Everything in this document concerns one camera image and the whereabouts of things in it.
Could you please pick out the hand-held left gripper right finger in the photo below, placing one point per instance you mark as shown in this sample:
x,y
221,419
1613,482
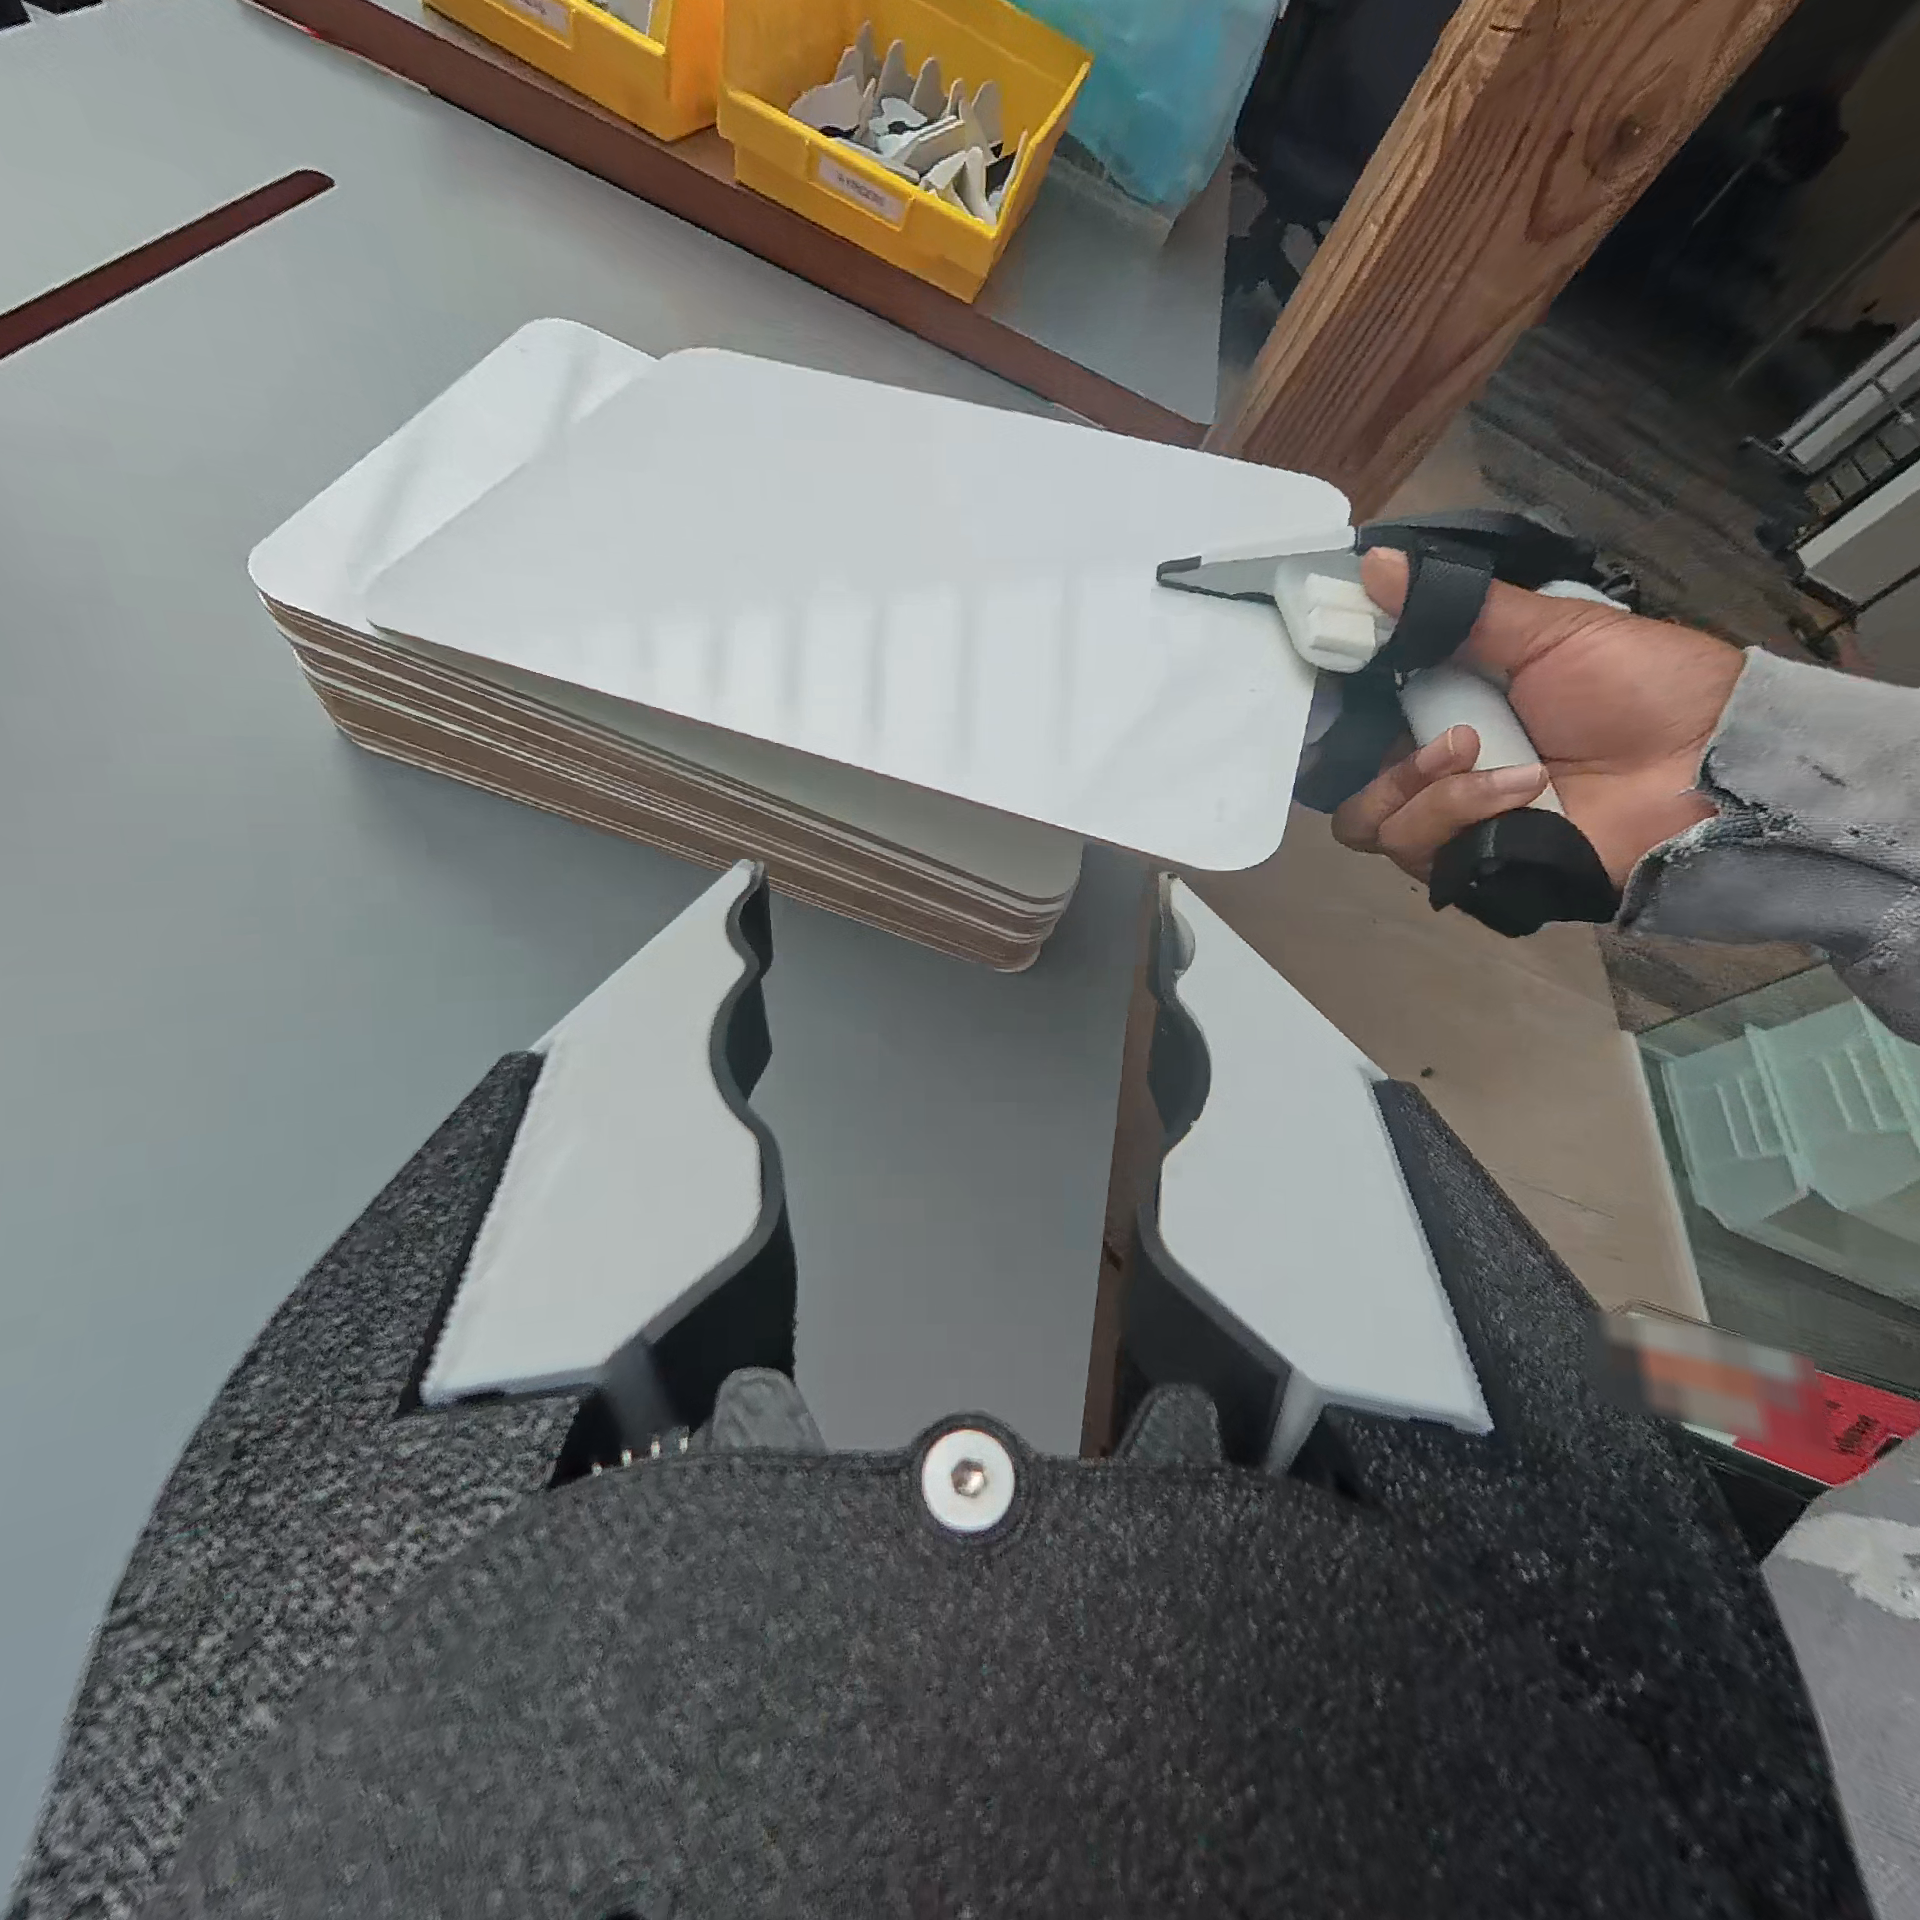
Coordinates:
x,y
1306,1243

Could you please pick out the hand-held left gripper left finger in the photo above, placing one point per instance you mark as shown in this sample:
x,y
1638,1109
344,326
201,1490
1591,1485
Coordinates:
x,y
600,1200

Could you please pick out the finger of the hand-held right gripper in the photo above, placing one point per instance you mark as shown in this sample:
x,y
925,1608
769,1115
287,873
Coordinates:
x,y
1260,571

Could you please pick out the white rounded board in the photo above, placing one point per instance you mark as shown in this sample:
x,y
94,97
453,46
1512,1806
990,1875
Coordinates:
x,y
826,598

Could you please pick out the stack of white panels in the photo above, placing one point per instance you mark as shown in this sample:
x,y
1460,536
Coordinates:
x,y
421,451

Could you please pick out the person's right forearm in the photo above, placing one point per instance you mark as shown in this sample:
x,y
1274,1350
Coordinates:
x,y
1830,796

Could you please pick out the person's right hand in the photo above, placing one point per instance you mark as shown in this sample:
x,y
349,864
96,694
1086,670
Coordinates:
x,y
1621,704

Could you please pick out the yellow parts bin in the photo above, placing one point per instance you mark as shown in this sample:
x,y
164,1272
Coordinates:
x,y
960,246
646,76

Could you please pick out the teal plastic bag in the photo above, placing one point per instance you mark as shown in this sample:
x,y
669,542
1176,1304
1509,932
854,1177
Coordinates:
x,y
1156,90

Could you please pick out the pile of grey printed parts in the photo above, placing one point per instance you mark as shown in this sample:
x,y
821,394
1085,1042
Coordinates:
x,y
902,118

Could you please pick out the printed badge card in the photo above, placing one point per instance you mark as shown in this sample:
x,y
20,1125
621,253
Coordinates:
x,y
1869,1434

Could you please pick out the grey spattered sweatshirt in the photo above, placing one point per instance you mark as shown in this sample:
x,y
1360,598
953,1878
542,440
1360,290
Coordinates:
x,y
1861,1723

